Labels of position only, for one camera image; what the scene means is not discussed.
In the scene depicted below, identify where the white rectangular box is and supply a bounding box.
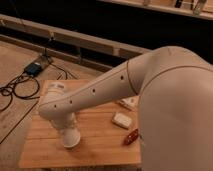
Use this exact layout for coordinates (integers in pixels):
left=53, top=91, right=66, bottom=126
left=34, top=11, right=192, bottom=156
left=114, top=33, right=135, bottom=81
left=112, top=112, right=132, bottom=129

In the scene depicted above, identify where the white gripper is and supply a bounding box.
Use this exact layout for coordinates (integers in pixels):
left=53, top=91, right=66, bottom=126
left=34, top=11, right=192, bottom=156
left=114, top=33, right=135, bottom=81
left=51, top=113, right=77, bottom=132

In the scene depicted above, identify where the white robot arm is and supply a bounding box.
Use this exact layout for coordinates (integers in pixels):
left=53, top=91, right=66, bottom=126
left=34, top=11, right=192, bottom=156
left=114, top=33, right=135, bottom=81
left=38, top=46, right=213, bottom=171

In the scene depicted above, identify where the black power adapter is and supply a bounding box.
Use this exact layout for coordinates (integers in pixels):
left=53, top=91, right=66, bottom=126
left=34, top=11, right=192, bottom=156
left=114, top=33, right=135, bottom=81
left=24, top=62, right=42, bottom=76

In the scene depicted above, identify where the red snack packet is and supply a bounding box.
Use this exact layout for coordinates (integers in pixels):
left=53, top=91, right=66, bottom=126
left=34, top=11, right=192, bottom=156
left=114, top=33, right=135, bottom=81
left=123, top=129, right=139, bottom=145

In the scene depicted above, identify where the white ceramic cup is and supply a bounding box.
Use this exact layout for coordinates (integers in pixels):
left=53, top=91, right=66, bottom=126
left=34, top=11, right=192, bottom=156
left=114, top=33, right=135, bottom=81
left=61, top=128, right=81, bottom=148

